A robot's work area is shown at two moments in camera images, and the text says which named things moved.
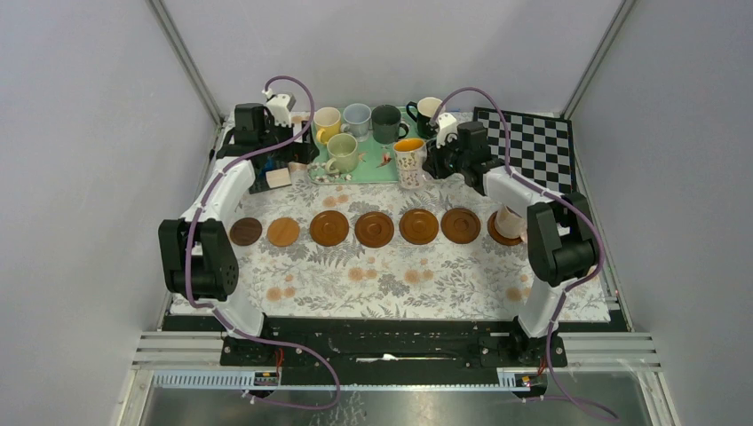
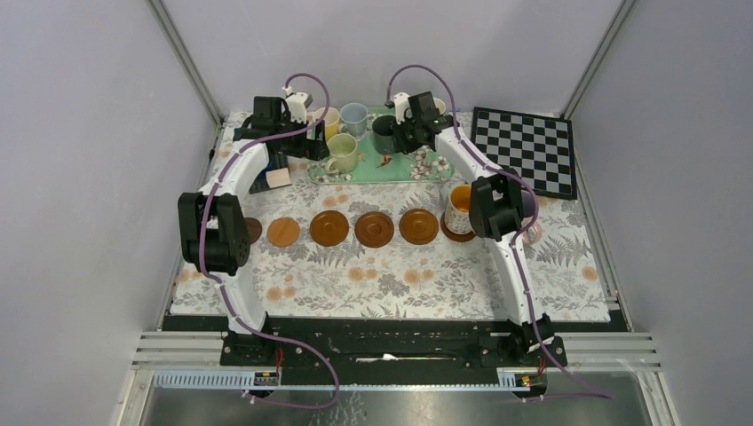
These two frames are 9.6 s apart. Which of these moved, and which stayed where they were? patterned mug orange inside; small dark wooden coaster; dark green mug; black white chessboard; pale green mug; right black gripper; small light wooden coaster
Moved: dark green mug; right black gripper; patterned mug orange inside
Stayed: small light wooden coaster; small dark wooden coaster; pale green mug; black white chessboard
